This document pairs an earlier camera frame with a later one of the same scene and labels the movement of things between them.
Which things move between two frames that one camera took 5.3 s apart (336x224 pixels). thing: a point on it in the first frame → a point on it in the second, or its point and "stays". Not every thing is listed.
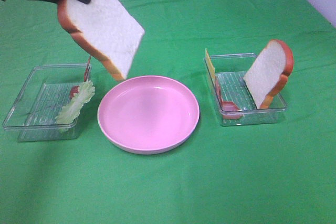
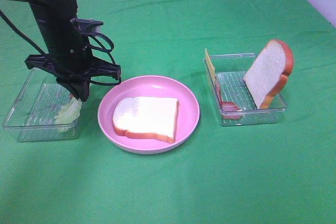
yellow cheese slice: [210, 63] stays
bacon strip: [227, 105] stays
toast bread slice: [270, 73] stays
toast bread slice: [108, 30] → [146, 117]
